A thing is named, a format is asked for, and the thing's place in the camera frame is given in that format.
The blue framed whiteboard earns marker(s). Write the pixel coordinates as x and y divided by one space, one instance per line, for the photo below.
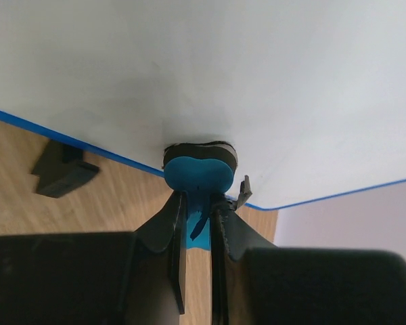
311 94

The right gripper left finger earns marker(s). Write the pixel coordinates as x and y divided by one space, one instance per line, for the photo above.
99 277

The blue board wire stand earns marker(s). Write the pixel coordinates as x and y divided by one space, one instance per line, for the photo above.
61 169

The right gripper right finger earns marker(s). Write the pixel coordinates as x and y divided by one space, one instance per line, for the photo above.
256 282

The blue whiteboard eraser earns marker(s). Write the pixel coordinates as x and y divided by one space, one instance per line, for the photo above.
199 171

